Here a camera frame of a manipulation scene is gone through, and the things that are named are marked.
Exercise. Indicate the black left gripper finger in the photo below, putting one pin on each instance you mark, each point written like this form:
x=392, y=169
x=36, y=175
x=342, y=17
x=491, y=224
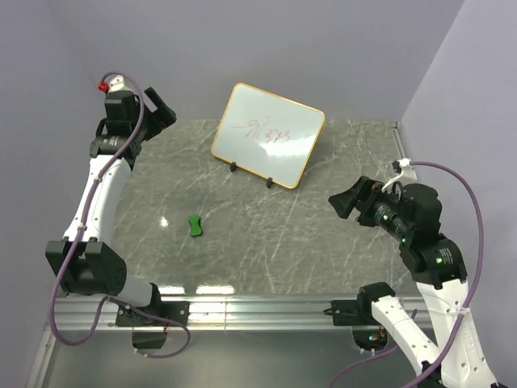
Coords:
x=167, y=115
x=154, y=97

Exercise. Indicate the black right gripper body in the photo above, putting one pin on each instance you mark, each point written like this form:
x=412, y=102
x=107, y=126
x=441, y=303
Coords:
x=380, y=208

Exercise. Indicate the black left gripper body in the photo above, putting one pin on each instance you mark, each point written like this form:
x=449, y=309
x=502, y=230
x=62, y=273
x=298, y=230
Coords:
x=150, y=125

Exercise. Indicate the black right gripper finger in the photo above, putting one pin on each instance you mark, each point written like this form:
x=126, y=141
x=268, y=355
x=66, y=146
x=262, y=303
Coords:
x=344, y=203
x=360, y=187

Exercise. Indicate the yellow framed whiteboard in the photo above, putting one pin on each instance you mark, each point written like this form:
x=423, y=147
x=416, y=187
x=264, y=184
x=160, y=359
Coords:
x=267, y=135

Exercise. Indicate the green whiteboard eraser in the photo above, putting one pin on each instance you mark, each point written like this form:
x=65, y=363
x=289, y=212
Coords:
x=195, y=225

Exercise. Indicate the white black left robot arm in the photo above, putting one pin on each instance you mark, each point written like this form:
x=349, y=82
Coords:
x=83, y=259

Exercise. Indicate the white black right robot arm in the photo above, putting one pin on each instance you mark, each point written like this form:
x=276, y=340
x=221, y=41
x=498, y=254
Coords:
x=411, y=215

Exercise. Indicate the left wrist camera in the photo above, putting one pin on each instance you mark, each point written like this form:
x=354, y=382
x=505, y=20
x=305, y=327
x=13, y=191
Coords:
x=119, y=102

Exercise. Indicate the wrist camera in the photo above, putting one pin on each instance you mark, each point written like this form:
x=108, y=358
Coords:
x=404, y=174
x=119, y=102

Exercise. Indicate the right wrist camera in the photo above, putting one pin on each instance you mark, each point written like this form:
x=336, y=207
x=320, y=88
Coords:
x=404, y=174

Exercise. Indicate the metal wire board stand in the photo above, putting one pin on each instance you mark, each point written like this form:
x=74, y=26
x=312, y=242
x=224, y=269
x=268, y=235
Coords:
x=233, y=168

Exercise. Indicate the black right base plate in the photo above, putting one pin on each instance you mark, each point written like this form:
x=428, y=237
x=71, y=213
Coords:
x=349, y=313

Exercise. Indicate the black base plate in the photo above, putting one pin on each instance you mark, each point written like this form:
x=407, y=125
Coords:
x=176, y=311
x=349, y=313

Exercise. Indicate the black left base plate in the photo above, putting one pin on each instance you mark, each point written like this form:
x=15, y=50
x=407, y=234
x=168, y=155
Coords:
x=176, y=311

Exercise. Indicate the aluminium mounting rail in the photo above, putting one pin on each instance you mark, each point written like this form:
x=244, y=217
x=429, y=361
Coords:
x=220, y=313

